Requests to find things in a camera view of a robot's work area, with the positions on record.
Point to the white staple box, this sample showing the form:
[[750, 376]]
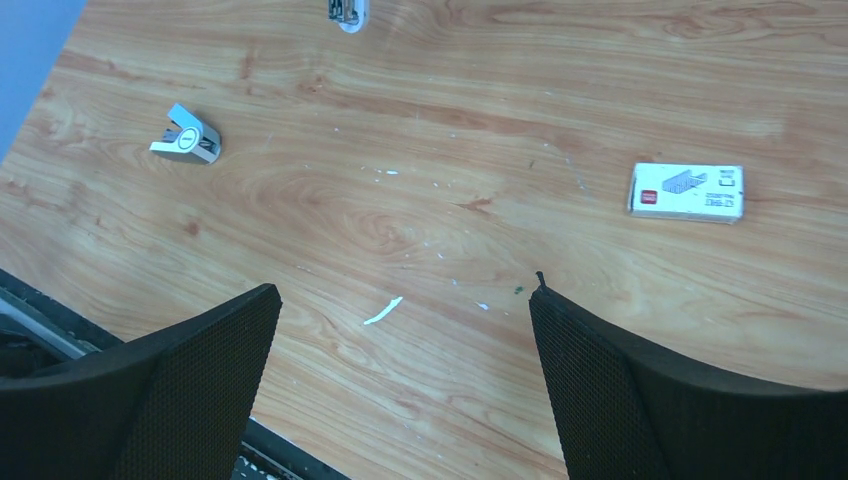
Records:
[[692, 192]]

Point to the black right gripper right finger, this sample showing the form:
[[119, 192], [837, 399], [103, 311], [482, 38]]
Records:
[[626, 407]]

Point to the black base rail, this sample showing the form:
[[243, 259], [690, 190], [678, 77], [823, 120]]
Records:
[[132, 397]]

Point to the white paper scrap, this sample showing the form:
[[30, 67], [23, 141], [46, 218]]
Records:
[[392, 304]]

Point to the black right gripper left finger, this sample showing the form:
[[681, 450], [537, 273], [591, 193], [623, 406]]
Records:
[[132, 397]]

